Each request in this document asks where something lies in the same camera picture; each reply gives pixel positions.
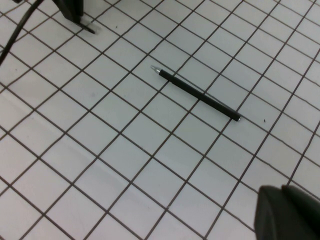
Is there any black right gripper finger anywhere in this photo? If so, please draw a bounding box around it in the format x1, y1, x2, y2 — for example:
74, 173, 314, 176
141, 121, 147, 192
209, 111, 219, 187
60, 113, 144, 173
253, 184, 320, 240

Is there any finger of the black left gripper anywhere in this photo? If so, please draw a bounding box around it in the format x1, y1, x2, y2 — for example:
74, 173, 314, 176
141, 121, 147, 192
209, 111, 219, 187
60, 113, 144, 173
52, 0, 85, 25

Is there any white grid table sheet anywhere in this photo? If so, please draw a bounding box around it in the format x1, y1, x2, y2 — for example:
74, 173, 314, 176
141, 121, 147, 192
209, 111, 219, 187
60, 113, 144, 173
0, 0, 320, 240

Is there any clear pen cap black end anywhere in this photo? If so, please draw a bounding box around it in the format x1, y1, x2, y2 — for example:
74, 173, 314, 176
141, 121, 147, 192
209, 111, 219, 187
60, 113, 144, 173
74, 21, 101, 35

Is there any black pen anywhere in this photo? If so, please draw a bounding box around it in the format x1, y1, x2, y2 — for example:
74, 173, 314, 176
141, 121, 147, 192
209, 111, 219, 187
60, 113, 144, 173
150, 65, 242, 123

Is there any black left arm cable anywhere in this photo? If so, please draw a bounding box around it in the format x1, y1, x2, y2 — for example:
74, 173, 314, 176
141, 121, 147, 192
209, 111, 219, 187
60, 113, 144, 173
0, 0, 45, 65

